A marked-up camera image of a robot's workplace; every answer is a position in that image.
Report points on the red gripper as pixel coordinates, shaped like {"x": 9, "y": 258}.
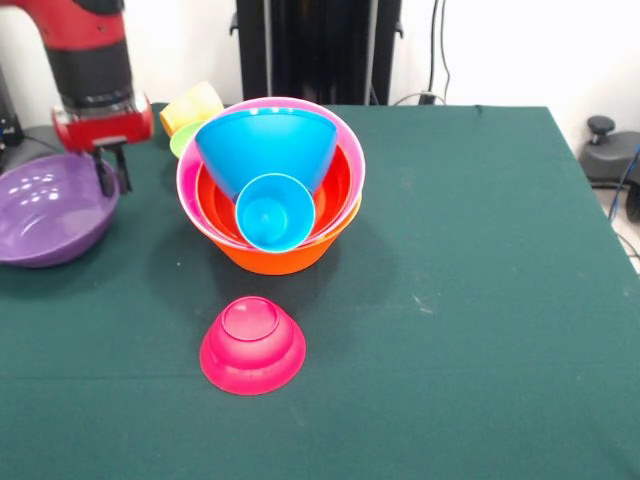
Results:
{"x": 105, "y": 127}

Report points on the large pink bowl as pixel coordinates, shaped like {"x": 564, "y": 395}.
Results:
{"x": 186, "y": 175}

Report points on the purple bowl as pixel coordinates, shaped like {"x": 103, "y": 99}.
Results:
{"x": 50, "y": 220}

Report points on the medium blue bowl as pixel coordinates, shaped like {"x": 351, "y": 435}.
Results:
{"x": 265, "y": 145}

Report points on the blue cup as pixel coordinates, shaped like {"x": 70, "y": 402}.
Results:
{"x": 272, "y": 215}

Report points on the large orange bowl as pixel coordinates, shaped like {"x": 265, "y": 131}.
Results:
{"x": 280, "y": 262}

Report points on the red-orange bowl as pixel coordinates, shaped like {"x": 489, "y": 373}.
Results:
{"x": 335, "y": 185}

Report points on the small crimson bowl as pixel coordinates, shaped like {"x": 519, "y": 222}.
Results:
{"x": 252, "y": 350}

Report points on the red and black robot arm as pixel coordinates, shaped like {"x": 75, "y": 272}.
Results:
{"x": 85, "y": 50}

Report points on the small green bowl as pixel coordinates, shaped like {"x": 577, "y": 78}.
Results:
{"x": 181, "y": 141}

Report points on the yellow cup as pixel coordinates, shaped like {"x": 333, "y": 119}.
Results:
{"x": 192, "y": 107}

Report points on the black equipment box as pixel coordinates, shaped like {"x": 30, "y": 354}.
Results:
{"x": 7, "y": 120}

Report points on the dark green tablecloth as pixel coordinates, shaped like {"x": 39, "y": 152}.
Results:
{"x": 320, "y": 400}

